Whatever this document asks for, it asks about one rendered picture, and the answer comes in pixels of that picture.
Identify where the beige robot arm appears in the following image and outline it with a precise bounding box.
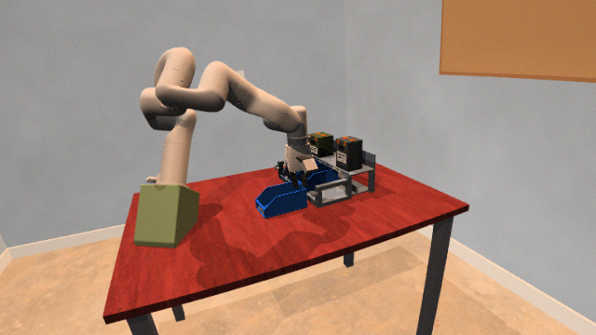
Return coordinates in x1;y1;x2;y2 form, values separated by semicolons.
140;47;311;188

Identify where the white shelf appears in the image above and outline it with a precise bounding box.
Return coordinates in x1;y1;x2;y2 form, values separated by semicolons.
274;140;375;208

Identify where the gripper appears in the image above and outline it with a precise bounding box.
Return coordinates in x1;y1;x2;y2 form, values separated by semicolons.
283;143;312;190

